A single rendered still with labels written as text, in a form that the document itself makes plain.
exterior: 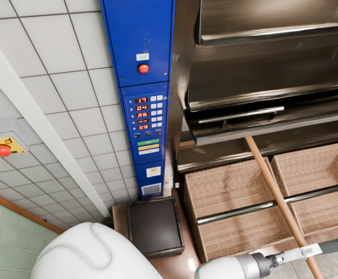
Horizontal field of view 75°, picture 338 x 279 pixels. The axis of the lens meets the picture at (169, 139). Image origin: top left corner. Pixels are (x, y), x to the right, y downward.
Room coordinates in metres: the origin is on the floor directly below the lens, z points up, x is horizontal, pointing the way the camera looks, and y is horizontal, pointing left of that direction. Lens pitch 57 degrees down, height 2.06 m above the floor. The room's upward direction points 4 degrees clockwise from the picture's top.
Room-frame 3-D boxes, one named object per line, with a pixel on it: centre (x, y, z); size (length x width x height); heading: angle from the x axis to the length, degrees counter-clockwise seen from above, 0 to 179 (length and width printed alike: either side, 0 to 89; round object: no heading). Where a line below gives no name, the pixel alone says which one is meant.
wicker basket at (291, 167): (0.58, -1.00, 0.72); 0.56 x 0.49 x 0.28; 106
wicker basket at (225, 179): (0.41, -0.44, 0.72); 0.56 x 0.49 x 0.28; 108
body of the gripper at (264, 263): (0.08, -0.37, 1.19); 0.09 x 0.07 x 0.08; 107
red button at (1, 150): (0.31, 0.50, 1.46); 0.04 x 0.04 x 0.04; 17
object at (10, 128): (0.35, 0.51, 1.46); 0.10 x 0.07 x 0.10; 107
